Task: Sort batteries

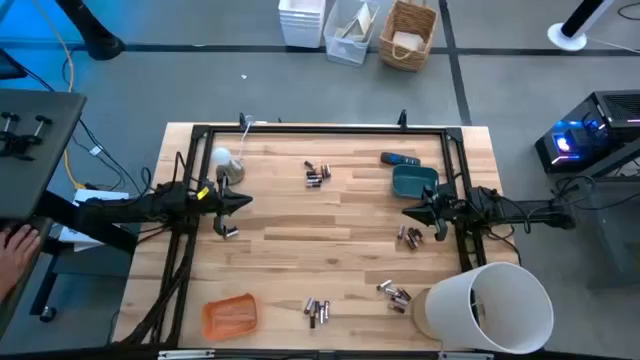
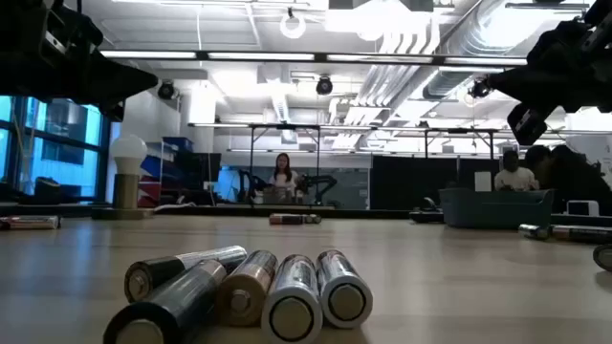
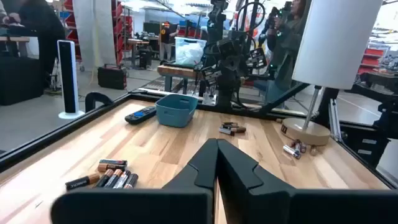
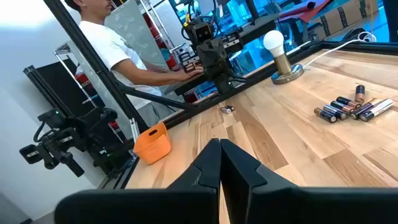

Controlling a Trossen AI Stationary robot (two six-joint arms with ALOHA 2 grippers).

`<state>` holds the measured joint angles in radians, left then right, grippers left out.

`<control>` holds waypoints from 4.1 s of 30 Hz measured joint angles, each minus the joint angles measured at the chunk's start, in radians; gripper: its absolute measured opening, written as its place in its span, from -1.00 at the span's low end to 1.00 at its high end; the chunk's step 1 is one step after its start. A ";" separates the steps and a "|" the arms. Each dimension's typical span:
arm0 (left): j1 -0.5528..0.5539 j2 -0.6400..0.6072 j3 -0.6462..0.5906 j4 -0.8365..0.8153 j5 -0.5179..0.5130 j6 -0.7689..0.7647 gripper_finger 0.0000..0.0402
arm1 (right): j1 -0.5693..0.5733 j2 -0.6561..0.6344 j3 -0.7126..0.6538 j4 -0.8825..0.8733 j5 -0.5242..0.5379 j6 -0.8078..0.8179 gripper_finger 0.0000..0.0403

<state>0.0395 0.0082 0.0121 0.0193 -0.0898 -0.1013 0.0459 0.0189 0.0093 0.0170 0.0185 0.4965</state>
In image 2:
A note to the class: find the black background monitor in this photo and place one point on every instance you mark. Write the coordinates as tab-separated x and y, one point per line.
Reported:
201	169

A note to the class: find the long ceiling light bar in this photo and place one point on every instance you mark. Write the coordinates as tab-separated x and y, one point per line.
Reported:
258	56

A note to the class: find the small white box device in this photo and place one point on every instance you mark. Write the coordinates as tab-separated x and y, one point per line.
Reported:
582	208

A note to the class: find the black silver AA battery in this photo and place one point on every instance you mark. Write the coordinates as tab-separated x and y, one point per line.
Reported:
316	219
307	219
158	270

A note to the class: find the black ceiling spotlight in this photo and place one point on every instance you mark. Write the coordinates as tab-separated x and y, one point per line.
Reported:
478	89
324	85
166	90

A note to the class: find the white paper sheet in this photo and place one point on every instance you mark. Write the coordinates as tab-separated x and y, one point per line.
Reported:
483	181

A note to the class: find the black aluminium table frame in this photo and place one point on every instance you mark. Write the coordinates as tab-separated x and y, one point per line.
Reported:
215	210

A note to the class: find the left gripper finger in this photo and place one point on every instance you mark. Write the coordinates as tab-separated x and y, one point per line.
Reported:
117	93
119	75

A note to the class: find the white bulb brass base lamp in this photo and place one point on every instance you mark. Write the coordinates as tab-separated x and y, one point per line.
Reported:
128	153

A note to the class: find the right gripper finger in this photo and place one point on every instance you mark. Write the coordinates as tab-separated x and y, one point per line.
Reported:
523	74
526	122

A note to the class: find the black background robot arm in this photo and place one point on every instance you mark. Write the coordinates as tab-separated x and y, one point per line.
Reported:
318	184
248	184

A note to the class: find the silver ventilation duct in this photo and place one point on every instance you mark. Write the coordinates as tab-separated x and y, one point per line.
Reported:
478	33

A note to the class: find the silver red AA battery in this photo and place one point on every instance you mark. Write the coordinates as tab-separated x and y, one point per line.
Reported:
28	222

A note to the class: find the black bag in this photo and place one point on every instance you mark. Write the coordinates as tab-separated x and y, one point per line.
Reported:
47	191

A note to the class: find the copper black AA battery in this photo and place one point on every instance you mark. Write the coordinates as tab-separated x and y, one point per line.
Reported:
241	298
581	234
285	219

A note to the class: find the black remote control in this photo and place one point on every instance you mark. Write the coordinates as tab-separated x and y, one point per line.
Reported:
425	217

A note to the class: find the black partition panel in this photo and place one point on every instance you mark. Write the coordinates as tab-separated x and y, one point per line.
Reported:
416	181

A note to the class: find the dark grey AA battery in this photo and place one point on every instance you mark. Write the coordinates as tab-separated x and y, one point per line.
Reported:
162	315

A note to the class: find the person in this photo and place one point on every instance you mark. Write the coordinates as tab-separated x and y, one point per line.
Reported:
569	177
283	174
514	177

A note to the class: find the blue red storage boxes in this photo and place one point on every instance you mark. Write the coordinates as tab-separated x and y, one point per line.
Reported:
158	172

